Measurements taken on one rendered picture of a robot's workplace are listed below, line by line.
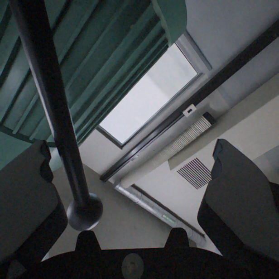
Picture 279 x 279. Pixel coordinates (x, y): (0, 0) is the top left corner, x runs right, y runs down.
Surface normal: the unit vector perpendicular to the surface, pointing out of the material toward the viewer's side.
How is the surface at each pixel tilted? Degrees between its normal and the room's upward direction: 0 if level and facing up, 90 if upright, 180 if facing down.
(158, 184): 90
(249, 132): 90
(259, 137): 90
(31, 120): 90
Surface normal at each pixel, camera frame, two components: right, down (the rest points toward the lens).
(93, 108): 0.55, 0.78
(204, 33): -0.01, 0.47
